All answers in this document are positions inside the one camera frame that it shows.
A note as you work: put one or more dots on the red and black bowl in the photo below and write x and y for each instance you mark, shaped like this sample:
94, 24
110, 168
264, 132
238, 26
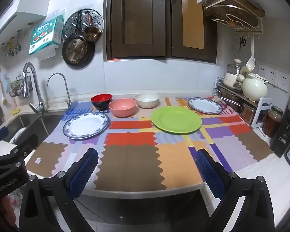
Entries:
101, 100

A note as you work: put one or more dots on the white ladle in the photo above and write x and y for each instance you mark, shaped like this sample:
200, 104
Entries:
250, 61

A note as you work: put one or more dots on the colourful patchwork mat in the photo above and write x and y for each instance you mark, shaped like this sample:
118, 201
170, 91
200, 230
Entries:
133, 159

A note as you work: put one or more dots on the white wall rack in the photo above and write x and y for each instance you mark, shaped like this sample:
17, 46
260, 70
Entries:
246, 29

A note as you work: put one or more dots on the copper coloured pot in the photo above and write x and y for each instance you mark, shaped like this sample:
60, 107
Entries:
247, 113

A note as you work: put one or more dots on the pink bowl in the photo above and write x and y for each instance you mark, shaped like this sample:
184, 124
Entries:
122, 107

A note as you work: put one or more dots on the blue patterned white plate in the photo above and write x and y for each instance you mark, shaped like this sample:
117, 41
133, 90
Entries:
205, 105
85, 125

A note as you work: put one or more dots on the cream pot with glass lid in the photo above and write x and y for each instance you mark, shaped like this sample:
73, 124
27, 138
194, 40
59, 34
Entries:
230, 79

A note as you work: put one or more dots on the round wooden cutting board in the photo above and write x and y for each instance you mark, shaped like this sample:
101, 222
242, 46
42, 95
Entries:
222, 14

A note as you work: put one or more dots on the large chrome kitchen faucet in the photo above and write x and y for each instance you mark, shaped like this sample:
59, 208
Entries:
35, 87

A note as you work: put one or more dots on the white wall socket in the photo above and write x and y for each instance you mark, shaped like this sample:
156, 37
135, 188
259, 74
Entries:
284, 81
272, 75
263, 70

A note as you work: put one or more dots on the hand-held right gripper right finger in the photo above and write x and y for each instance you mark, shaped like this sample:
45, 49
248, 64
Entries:
209, 172

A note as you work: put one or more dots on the green and white tissue box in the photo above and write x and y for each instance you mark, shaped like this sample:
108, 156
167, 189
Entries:
46, 35

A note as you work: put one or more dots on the cream kettle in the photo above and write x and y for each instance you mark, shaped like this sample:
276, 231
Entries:
255, 89

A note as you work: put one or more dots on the black frying pan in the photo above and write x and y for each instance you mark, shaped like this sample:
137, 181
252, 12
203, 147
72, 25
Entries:
76, 50

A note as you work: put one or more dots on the thin gooseneck faucet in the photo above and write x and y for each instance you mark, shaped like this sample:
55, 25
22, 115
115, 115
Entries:
65, 87

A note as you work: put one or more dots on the small brass saucepan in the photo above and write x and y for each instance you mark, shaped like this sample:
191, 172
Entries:
91, 33

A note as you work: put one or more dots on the green plate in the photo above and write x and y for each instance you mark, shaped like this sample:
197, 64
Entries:
176, 120

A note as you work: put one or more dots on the hanging measuring spoons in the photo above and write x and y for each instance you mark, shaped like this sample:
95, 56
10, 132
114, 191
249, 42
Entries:
12, 46

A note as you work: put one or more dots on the perforated metal steamer tray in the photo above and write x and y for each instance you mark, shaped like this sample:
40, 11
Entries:
96, 17

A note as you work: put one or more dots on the black scissors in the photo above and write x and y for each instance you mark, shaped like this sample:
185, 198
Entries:
243, 41

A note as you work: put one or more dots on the stainless steel pot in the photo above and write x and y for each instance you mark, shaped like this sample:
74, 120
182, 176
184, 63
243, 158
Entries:
229, 99

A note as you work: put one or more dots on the glass jar with dark contents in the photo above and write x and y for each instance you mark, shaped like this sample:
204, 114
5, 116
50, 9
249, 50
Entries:
273, 123

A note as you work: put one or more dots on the white wall cabinet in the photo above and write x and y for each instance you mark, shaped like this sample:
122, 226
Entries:
17, 2

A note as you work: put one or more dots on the metal countertop shelf rack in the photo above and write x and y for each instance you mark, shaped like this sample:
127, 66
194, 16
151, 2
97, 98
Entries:
262, 111

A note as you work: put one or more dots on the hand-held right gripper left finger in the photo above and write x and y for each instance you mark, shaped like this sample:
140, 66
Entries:
84, 171

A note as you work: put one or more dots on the stainless steel sink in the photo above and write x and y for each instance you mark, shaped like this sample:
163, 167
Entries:
31, 123

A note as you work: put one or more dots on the dark brown wooden window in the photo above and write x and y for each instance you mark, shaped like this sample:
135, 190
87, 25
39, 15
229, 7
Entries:
140, 19

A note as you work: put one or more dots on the cream white bowl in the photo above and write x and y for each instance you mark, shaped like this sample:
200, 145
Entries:
147, 100

